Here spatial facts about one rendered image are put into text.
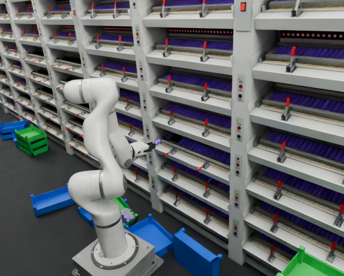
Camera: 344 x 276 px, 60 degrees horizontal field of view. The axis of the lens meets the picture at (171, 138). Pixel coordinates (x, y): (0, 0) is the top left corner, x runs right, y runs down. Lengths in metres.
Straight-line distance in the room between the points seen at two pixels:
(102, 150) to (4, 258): 1.27
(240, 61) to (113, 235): 0.92
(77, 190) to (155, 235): 0.97
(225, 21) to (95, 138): 0.73
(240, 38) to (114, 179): 0.77
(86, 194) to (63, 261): 0.92
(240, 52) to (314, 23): 0.31
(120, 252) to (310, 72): 1.08
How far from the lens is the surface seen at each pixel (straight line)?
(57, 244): 2.22
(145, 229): 2.15
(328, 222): 1.44
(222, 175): 1.64
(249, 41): 1.32
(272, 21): 1.26
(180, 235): 1.79
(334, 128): 1.27
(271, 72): 1.28
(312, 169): 1.37
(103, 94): 1.24
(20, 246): 2.33
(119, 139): 1.50
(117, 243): 1.40
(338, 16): 1.17
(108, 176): 1.20
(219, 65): 1.42
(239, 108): 1.40
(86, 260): 1.49
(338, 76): 1.21
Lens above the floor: 1.41
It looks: 25 degrees down
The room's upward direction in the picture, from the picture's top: 4 degrees counter-clockwise
